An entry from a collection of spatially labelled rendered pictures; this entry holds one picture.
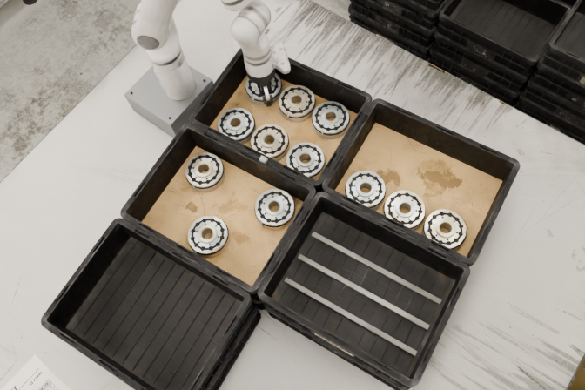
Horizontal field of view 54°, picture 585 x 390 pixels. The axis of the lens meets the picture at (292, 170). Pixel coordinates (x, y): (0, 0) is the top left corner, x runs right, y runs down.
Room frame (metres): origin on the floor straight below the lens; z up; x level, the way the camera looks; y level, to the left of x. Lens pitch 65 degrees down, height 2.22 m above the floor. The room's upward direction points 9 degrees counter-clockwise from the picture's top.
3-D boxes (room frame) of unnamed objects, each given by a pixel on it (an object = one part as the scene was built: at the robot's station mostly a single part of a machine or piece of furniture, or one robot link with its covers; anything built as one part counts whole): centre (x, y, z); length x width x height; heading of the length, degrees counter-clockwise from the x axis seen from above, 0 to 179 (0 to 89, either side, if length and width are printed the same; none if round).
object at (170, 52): (1.00, 0.29, 1.04); 0.09 x 0.09 x 0.17; 78
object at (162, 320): (0.32, 0.38, 0.87); 0.40 x 0.30 x 0.11; 51
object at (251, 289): (0.55, 0.19, 0.92); 0.40 x 0.30 x 0.02; 51
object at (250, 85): (0.91, 0.04, 0.86); 0.10 x 0.10 x 0.01
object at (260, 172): (0.55, 0.19, 0.87); 0.40 x 0.30 x 0.11; 51
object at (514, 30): (1.32, -0.88, 0.31); 0.40 x 0.30 x 0.34; 45
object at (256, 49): (0.87, 0.05, 1.12); 0.09 x 0.07 x 0.15; 141
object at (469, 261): (0.53, -0.31, 0.92); 0.40 x 0.30 x 0.02; 51
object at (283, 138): (0.73, 0.05, 0.86); 0.10 x 0.10 x 0.01
